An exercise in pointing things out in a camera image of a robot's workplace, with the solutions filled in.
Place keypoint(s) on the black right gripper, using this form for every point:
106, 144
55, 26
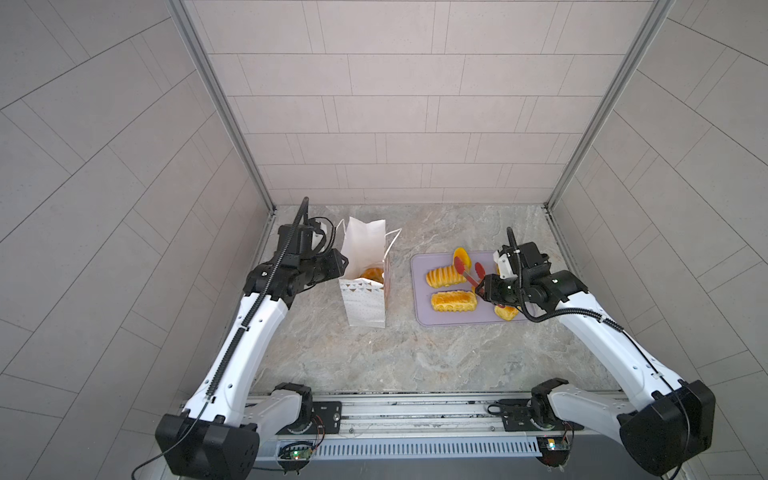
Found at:
489, 285

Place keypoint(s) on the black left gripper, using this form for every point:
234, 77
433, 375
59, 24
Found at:
332, 263

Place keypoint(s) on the white cartoon paper bag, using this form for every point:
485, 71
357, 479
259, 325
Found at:
366, 244

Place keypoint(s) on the red kitchen tongs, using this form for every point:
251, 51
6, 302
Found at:
468, 273

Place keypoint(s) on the ring-shaped braided bread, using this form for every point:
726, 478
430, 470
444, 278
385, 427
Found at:
375, 274

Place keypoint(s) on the short glazed bread roll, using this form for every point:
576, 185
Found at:
506, 313

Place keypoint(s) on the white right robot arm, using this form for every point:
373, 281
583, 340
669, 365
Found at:
664, 420

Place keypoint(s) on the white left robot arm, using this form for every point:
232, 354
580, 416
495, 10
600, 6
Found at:
218, 432

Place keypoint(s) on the right circuit board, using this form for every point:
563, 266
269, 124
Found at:
554, 451

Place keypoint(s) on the circuit board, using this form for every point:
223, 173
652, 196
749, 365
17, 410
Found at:
301, 451
554, 451

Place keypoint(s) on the left circuit board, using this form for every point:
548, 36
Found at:
301, 451

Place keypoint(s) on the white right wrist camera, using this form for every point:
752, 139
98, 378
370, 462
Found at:
503, 265

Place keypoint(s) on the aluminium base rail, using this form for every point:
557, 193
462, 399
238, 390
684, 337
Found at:
356, 427

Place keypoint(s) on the aluminium corner post left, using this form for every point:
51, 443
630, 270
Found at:
192, 41

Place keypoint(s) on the aluminium corner post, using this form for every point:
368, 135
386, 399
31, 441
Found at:
647, 32
192, 41

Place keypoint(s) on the aluminium corner post right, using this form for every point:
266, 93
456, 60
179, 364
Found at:
647, 32

